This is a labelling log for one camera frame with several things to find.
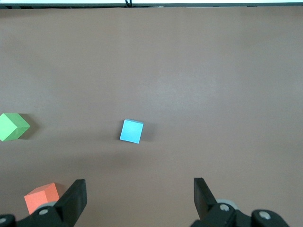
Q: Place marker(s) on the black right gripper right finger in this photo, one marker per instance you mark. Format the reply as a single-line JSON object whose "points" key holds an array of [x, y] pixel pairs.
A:
{"points": [[206, 205]]}

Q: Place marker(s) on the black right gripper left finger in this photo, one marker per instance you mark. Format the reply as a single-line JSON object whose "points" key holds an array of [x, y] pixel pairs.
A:
{"points": [[71, 201]]}

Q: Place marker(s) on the orange foam block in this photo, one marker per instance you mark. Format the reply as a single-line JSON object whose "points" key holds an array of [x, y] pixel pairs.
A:
{"points": [[40, 197]]}

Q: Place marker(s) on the blue foam block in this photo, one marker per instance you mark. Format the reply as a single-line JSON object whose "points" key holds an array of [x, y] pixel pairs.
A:
{"points": [[131, 131]]}

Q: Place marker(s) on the green foam block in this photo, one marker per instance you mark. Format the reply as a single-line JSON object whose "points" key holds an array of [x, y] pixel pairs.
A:
{"points": [[10, 127]]}

